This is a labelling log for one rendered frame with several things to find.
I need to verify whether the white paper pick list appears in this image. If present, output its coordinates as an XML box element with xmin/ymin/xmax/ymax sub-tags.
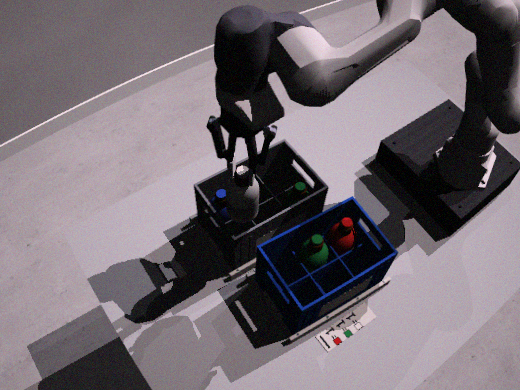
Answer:
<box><xmin>315</xmin><ymin>302</ymin><xmax>377</xmax><ymax>352</ymax></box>

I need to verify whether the dark blue crate with dividers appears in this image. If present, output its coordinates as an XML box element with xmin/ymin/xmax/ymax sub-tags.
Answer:
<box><xmin>255</xmin><ymin>196</ymin><xmax>398</xmax><ymax>335</ymax></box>

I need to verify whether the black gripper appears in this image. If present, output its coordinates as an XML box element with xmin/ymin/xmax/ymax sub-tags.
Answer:
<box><xmin>206</xmin><ymin>106</ymin><xmax>277</xmax><ymax>186</ymax></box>

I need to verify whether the blue bottle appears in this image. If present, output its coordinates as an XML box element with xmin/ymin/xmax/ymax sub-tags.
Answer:
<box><xmin>210</xmin><ymin>189</ymin><xmax>231</xmax><ymax>223</ymax></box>

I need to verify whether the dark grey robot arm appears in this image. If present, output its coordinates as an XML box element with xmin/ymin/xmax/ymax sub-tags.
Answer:
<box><xmin>214</xmin><ymin>0</ymin><xmax>520</xmax><ymax>190</ymax></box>

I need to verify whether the black divided crate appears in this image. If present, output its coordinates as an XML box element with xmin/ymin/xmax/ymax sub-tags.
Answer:
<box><xmin>194</xmin><ymin>139</ymin><xmax>329</xmax><ymax>270</ymax></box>

